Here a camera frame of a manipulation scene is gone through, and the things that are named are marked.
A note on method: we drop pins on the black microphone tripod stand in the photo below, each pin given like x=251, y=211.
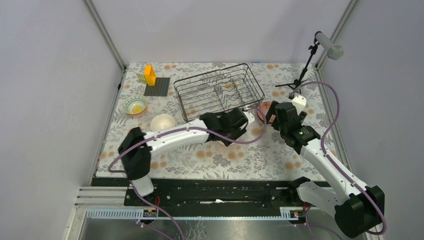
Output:
x=297, y=82

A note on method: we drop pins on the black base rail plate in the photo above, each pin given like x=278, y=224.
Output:
x=213, y=197

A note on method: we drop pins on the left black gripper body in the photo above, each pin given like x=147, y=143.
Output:
x=235, y=134

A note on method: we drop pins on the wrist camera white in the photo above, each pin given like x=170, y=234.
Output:
x=299, y=102
x=250, y=117

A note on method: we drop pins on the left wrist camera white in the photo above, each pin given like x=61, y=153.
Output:
x=250, y=117

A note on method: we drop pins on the floral patterned table mat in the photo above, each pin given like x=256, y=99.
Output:
x=267, y=159

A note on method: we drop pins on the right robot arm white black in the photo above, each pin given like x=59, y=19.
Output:
x=355, y=207

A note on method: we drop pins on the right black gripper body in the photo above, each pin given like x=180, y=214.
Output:
x=276, y=125

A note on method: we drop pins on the black wire dish rack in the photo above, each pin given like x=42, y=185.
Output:
x=216, y=91

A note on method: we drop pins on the blue zigzag pattern bowl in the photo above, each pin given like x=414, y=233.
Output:
x=262, y=111

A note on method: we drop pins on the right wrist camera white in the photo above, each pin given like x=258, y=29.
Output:
x=299, y=102

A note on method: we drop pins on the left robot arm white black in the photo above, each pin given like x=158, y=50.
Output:
x=138, y=148

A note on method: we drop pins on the dark grey building plate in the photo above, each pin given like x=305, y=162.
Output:
x=160, y=89

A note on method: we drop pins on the orange yellow block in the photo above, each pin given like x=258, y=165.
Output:
x=150, y=75

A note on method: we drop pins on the beige bowl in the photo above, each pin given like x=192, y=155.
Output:
x=162, y=122

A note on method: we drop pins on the silver microphone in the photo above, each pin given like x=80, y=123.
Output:
x=334, y=51

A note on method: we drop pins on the yellow sun pattern bowl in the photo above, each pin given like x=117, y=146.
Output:
x=135, y=104

